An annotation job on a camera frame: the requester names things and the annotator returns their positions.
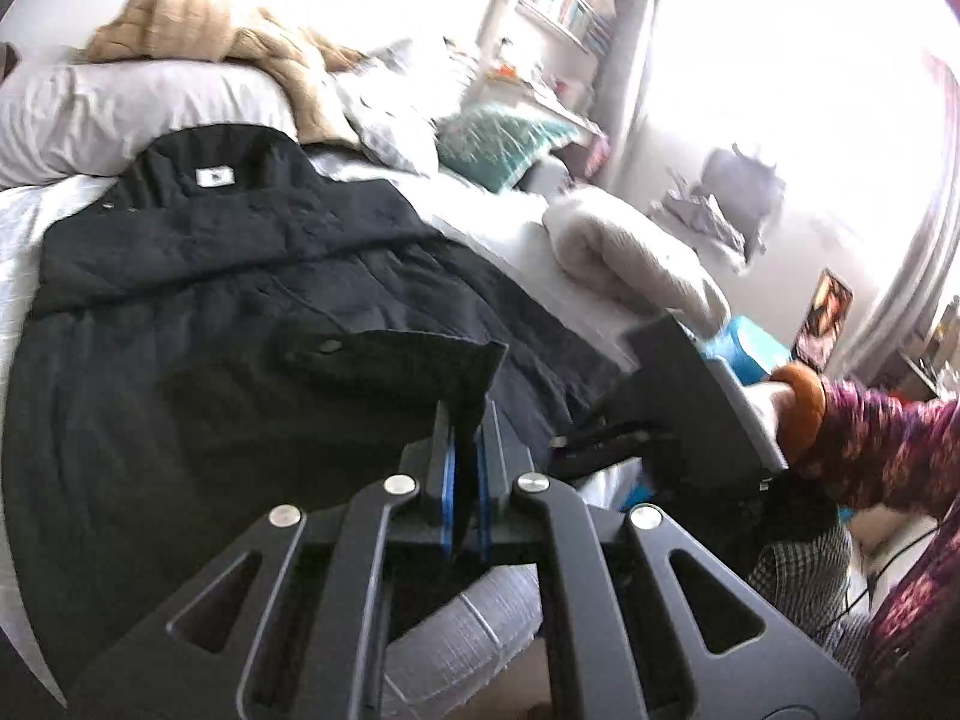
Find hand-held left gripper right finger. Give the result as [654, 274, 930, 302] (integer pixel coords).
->
[478, 397, 860, 720]

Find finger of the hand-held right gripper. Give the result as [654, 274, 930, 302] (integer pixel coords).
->
[551, 426, 655, 482]

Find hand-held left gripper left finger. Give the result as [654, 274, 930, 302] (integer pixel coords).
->
[67, 400, 457, 720]

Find black jacket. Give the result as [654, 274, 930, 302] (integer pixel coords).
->
[4, 124, 627, 691]

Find person's right forearm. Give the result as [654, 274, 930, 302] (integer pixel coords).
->
[795, 379, 960, 515]

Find person's right hand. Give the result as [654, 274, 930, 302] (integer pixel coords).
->
[739, 381, 794, 458]

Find blue box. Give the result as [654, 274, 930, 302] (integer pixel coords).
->
[701, 315, 793, 389]

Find framed picture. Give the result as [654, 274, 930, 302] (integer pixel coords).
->
[793, 268, 856, 374]

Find folded beige blanket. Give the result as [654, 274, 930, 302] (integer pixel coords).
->
[542, 187, 734, 332]

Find checked trousers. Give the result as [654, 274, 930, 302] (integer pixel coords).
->
[748, 516, 854, 635]

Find white bed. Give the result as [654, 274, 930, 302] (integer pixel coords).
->
[0, 165, 721, 702]

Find grey bag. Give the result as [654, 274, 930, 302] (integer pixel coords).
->
[651, 141, 787, 272]

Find person's floral top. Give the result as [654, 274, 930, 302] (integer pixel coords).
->
[853, 495, 960, 720]

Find teal patterned cushion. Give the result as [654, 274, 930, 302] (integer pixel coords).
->
[437, 105, 584, 194]

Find grey patterned pillow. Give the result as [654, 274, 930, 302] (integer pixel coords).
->
[334, 36, 482, 175]

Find white pillow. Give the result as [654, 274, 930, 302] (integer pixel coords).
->
[0, 58, 297, 188]

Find tan knit blanket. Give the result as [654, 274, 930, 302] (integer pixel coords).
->
[81, 0, 370, 149]

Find black cable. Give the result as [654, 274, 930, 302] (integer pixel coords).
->
[817, 521, 942, 635]

